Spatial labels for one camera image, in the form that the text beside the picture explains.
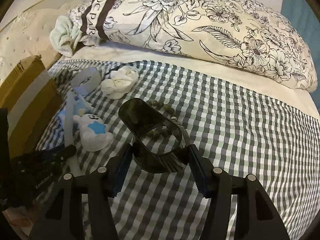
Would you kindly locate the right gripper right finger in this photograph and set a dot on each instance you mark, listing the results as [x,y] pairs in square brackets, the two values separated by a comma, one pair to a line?
[256,216]

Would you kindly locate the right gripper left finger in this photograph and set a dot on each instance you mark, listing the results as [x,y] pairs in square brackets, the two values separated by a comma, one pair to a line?
[62,217]

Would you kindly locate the white plush toy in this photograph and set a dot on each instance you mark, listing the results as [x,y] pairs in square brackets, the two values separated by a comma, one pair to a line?
[94,133]

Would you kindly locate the blue tissue pack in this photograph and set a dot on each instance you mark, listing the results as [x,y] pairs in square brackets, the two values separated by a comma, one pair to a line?
[79,106]

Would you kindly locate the dark oval container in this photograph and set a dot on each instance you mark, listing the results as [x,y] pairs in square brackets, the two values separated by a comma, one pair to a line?
[158,142]

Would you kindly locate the cardboard box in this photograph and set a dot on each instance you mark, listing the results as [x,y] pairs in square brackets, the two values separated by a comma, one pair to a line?
[31,97]

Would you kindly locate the checkered bed sheet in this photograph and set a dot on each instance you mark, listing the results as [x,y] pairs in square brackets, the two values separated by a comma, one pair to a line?
[237,129]

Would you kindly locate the clear tape roll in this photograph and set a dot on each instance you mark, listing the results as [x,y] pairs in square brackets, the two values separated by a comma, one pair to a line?
[86,81]

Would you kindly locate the cream tufted headboard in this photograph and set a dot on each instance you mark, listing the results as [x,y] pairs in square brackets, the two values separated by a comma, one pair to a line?
[28,35]

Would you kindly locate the mint green towel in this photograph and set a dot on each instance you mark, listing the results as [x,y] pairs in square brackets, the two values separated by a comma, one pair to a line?
[65,37]

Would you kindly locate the floral quilt pillow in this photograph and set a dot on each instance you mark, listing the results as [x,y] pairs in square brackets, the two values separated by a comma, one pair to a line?
[242,34]

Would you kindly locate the teal curtain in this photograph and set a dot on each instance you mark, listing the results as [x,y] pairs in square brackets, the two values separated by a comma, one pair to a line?
[303,19]

